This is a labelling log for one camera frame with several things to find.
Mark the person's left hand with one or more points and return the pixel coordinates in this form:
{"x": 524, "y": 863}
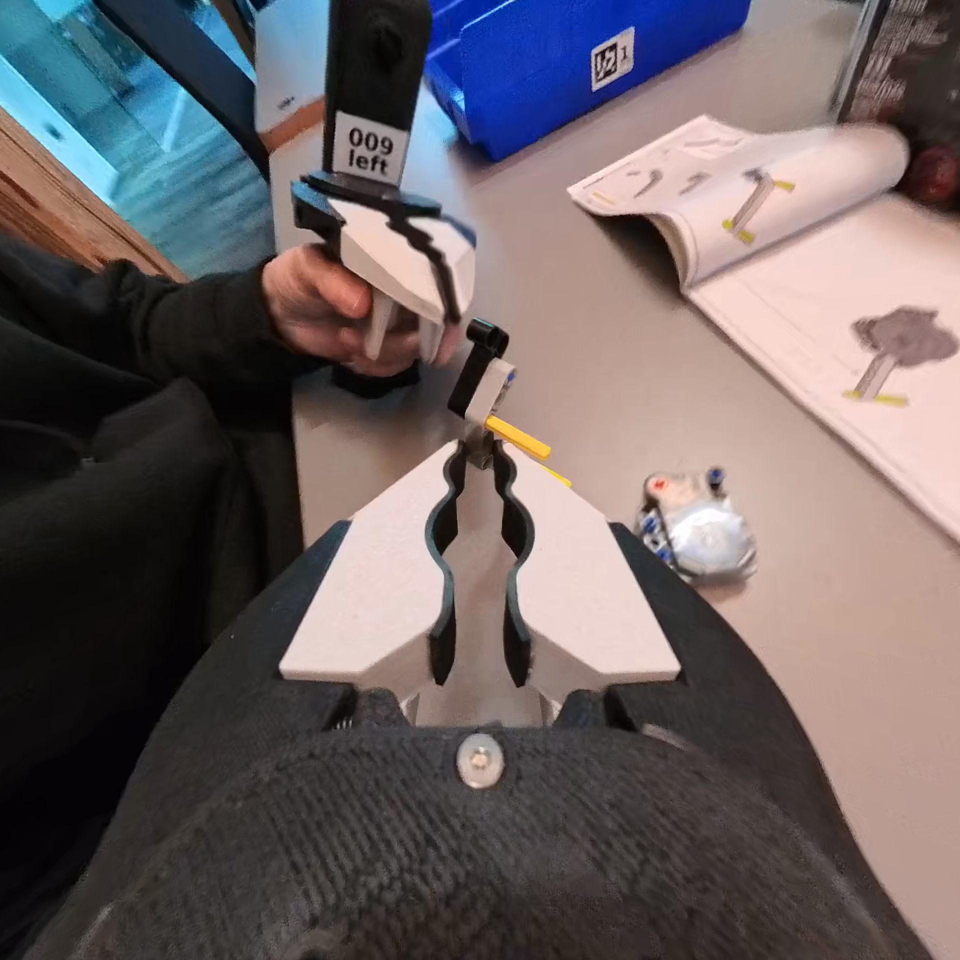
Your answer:
{"x": 315, "y": 300}

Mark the open instruction booklet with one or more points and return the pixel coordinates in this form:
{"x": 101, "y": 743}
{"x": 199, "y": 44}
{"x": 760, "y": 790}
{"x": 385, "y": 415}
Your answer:
{"x": 787, "y": 300}

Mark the person's black clothing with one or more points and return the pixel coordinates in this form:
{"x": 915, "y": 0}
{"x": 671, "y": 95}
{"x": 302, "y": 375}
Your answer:
{"x": 97, "y": 562}

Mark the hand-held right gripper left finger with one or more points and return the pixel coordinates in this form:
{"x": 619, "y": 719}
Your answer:
{"x": 360, "y": 600}

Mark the blue bin with white sticker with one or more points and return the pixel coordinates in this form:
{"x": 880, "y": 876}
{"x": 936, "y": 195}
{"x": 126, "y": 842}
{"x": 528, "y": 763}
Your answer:
{"x": 540, "y": 67}

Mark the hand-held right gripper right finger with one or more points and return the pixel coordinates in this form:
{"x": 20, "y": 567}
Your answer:
{"x": 592, "y": 600}

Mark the person's left forearm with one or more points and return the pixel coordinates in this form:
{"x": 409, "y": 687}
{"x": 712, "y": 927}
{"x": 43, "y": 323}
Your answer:
{"x": 195, "y": 322}

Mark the black toy set box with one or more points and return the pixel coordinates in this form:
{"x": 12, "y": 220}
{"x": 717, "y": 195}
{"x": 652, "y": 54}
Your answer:
{"x": 900, "y": 67}

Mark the grey toy brick beam assembly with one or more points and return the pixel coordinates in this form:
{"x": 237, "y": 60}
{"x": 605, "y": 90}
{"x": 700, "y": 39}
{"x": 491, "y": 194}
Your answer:
{"x": 491, "y": 390}

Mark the dark metal bar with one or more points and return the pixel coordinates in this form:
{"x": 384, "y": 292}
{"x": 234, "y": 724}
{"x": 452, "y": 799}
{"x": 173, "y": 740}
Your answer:
{"x": 187, "y": 67}

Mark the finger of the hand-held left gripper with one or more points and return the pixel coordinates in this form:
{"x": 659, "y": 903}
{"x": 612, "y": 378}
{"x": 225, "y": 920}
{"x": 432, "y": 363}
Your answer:
{"x": 459, "y": 270}
{"x": 375, "y": 251}

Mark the grey desk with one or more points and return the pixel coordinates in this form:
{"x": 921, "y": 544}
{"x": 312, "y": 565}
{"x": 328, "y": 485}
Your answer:
{"x": 637, "y": 300}

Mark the grey toy motor block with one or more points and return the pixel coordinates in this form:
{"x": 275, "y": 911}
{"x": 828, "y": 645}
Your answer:
{"x": 697, "y": 536}

